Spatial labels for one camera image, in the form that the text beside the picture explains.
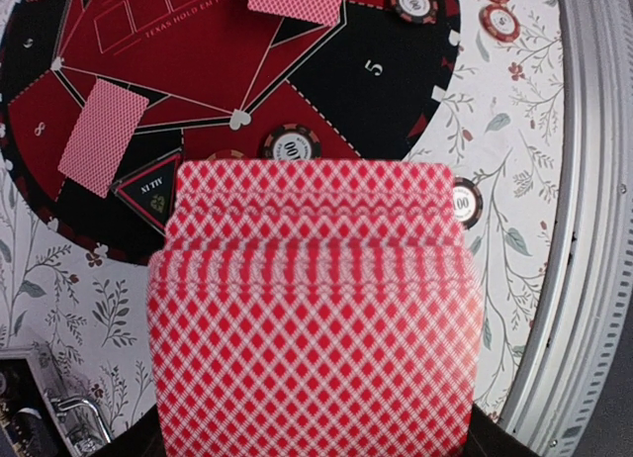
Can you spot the round red black poker mat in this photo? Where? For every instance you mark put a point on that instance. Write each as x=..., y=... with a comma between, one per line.
x=216, y=76

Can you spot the dark brown chip stack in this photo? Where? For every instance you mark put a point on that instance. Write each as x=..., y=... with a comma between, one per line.
x=468, y=202

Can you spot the aluminium poker chip case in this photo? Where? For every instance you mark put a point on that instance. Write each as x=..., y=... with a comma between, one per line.
x=42, y=415

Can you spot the dark chip sector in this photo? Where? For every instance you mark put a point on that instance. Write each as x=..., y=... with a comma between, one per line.
x=416, y=11
x=291, y=142

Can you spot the floral table cloth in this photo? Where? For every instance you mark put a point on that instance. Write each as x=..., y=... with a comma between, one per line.
x=500, y=125

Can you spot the dark chip bottom sector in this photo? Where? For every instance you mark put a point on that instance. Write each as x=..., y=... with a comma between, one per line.
x=416, y=11

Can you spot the single pink playing card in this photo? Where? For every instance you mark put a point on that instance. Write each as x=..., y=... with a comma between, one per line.
x=101, y=136

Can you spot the orange chip sector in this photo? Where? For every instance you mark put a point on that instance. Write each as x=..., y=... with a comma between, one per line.
x=227, y=154

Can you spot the pink playing card deck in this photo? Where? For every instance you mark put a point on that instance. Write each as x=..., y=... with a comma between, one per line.
x=314, y=308

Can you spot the front aluminium rail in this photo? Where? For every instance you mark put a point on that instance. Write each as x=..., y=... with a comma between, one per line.
x=588, y=286

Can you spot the triangular dealer button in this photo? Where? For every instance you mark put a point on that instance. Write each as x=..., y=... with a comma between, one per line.
x=149, y=191

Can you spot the orange chip stack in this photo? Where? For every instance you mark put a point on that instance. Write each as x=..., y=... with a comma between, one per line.
x=500, y=23

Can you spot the pink card sector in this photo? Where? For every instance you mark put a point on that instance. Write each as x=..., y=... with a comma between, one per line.
x=322, y=12

